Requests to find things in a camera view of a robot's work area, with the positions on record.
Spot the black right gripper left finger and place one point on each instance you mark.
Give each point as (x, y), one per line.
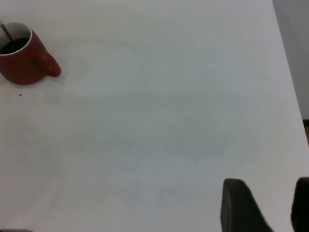
(237, 207)

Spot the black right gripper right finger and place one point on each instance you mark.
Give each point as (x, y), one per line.
(301, 205)

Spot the red ceramic cup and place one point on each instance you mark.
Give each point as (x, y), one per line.
(23, 65)

